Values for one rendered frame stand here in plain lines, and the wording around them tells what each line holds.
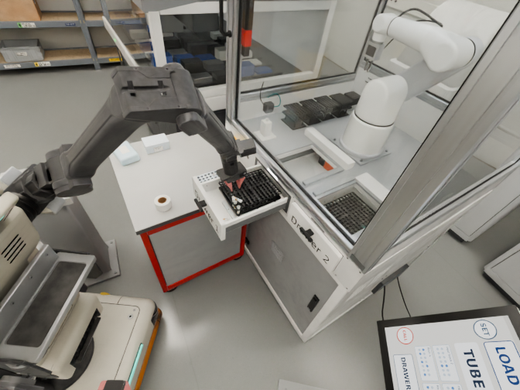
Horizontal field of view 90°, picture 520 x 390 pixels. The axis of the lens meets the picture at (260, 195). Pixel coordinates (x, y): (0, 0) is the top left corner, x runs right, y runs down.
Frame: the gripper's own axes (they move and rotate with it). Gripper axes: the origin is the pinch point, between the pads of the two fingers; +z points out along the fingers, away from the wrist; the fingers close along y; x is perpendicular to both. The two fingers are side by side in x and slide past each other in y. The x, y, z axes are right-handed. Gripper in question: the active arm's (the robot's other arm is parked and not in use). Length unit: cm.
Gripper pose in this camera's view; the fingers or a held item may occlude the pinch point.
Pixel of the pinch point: (234, 187)
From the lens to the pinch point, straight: 104.3
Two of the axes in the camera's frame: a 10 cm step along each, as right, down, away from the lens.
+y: 8.8, -3.9, 2.7
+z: 0.8, 6.9, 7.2
